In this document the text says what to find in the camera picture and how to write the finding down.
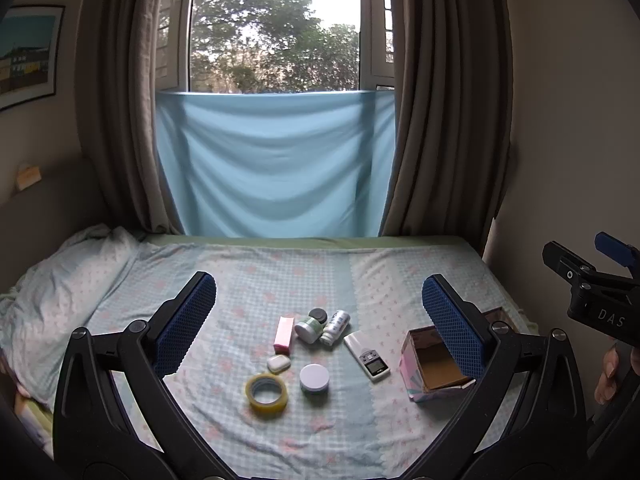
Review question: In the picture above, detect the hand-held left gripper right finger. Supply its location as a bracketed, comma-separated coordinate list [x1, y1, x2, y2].
[400, 274, 588, 480]

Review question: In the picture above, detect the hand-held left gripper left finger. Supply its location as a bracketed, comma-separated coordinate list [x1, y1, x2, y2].
[52, 271, 236, 480]

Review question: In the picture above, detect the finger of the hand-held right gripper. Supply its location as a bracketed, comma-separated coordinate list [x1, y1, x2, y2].
[594, 232, 640, 272]
[542, 241, 601, 287]

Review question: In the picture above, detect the cardboard box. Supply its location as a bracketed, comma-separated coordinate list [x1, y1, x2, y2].
[399, 307, 506, 403]

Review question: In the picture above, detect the small red pink carton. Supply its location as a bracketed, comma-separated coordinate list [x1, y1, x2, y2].
[273, 316, 296, 354]

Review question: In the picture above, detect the yellow clear tape roll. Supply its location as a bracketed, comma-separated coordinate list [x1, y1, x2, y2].
[244, 373, 290, 416]

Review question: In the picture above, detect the white pill bottle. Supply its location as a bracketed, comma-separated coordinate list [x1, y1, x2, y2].
[320, 310, 350, 347]

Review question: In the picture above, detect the green white cream jar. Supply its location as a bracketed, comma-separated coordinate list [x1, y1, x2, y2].
[294, 316, 325, 345]

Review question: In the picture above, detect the white round cream jar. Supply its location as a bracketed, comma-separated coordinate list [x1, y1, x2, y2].
[299, 364, 331, 396]

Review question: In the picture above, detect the person's right hand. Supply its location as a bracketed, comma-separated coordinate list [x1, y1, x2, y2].
[594, 346, 628, 406]

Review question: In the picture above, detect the white digital pocket scale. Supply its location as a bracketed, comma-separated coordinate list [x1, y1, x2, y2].
[343, 331, 391, 383]

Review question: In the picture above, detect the floral checked pillow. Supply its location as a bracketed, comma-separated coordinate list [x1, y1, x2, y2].
[0, 225, 141, 406]

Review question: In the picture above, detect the light blue hanging cloth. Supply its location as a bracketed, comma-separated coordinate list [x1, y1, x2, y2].
[155, 90, 396, 238]

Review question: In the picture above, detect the brown curtain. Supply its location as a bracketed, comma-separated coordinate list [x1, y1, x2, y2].
[377, 0, 516, 238]
[75, 0, 196, 235]

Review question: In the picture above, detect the yellow sticky note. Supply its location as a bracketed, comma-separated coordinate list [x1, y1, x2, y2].
[17, 162, 42, 191]

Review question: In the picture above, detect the window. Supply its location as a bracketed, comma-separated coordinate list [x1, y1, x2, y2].
[155, 0, 398, 95]

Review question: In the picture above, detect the framed wall picture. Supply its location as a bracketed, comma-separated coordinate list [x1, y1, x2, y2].
[0, 5, 66, 111]

